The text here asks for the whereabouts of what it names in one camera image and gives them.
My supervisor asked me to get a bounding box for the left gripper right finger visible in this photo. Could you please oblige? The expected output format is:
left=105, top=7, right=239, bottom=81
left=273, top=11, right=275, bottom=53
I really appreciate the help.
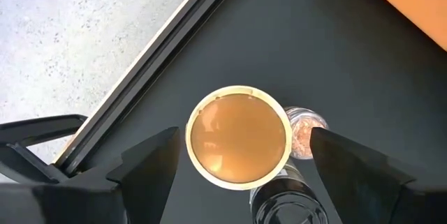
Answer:
left=309, top=127, right=447, bottom=224

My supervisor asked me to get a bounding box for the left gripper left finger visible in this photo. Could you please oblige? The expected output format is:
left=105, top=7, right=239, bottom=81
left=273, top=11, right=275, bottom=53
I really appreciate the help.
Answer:
left=0, top=126, right=181, bottom=224

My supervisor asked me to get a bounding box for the shrink-wrapped black-lid spice jar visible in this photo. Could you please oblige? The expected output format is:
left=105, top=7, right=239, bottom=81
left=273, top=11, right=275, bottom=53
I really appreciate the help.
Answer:
left=249, top=159, right=330, bottom=224

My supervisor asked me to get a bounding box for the gold-lid furikake jar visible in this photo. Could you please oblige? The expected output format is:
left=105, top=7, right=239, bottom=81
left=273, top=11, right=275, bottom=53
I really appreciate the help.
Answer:
left=184, top=84, right=293, bottom=192

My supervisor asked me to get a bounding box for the pink salt grinder jar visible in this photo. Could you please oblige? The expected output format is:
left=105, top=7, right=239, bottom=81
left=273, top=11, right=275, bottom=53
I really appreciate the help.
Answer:
left=283, top=106, right=330, bottom=160

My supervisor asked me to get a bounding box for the black table edge rail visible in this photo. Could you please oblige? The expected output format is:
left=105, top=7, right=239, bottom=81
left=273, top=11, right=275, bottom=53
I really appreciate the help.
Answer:
left=52, top=0, right=249, bottom=178

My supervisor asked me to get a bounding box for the black frame foot bracket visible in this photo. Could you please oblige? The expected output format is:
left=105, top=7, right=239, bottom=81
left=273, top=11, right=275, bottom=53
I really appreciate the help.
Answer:
left=0, top=114, right=88, bottom=185

